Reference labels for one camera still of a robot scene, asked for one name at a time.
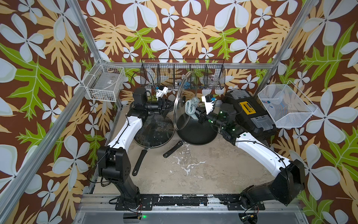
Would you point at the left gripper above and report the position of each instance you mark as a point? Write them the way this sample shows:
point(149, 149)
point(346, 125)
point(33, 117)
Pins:
point(161, 104)

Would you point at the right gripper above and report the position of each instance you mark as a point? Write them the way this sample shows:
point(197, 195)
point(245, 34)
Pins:
point(203, 115)

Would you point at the grey-green cloth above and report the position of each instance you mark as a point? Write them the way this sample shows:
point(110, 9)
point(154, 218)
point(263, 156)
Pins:
point(191, 107)

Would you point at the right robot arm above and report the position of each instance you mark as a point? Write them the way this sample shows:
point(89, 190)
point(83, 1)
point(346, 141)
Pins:
point(289, 175)

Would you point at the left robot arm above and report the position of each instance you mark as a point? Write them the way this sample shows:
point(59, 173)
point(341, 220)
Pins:
point(114, 164)

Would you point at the right black frying pan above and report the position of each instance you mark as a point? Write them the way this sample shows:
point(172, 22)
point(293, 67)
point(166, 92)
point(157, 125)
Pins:
point(193, 132)

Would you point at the black frying pan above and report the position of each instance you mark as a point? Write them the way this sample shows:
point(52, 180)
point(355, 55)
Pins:
point(139, 162)
point(193, 132)

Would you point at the left black frying pan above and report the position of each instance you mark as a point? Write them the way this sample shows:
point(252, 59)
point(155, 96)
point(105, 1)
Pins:
point(139, 162)

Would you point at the black toolbox yellow latch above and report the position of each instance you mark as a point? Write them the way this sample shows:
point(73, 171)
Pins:
point(250, 114)

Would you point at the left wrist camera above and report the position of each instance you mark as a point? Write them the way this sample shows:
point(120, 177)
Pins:
point(161, 91)

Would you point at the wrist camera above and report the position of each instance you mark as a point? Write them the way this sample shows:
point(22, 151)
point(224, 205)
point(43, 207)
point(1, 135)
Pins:
point(209, 102)
point(161, 91)

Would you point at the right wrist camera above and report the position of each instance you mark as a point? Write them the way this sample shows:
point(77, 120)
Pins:
point(209, 102)

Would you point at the black wire basket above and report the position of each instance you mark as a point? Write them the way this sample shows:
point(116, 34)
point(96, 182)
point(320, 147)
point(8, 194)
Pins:
point(207, 74)

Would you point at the white wire basket left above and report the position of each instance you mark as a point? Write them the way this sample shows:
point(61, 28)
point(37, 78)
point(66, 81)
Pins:
point(104, 81)

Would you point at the white wire basket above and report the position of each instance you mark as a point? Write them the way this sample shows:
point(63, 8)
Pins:
point(104, 81)
point(287, 105)

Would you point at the white wire basket right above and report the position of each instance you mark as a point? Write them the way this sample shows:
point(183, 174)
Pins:
point(287, 105)

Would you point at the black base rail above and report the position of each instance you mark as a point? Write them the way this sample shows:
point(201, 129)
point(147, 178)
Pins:
point(147, 201)

